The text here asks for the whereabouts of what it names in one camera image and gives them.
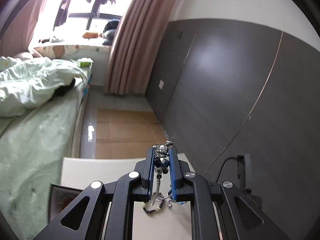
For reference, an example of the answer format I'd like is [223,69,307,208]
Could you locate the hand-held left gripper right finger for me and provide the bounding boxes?
[169,147,292,240]

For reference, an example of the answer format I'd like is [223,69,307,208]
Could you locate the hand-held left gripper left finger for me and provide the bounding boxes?
[32,147,157,240]

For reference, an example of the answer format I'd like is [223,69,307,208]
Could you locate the beaded keychain charm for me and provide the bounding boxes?
[142,140,187,214]

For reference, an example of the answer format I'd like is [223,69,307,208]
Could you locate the black gift box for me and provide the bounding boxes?
[49,183,83,224]

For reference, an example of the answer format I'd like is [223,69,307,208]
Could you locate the cardboard sheet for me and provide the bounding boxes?
[95,108,172,159]

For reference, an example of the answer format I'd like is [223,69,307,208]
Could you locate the bed with green sheet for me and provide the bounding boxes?
[0,59,94,230]

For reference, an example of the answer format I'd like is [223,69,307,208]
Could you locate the small green box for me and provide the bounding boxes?
[77,58,94,68]

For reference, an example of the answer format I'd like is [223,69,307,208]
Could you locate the pink curtain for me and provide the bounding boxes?
[104,0,187,96]
[0,0,54,53]

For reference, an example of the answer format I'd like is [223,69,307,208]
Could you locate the printed pillow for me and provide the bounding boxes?
[32,44,110,60]

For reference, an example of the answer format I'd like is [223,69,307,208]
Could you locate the dark blue cushion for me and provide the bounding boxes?
[101,19,119,46]

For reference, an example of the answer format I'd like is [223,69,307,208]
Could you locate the light green duvet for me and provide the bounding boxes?
[0,56,88,117]

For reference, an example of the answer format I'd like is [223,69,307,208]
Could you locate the orange plush toy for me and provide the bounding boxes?
[83,31,103,39]

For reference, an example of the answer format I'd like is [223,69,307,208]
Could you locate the black window railing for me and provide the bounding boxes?
[67,11,123,30]

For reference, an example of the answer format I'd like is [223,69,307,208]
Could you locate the pink pillow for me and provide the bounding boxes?
[11,51,37,61]

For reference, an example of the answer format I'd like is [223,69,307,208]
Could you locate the hanging dark clothes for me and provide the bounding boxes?
[54,0,125,27]

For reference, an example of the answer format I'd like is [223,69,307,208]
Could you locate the black power cable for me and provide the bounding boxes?
[215,156,244,183]

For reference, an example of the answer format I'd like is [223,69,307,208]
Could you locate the wall power outlet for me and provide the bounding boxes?
[236,154,252,193]

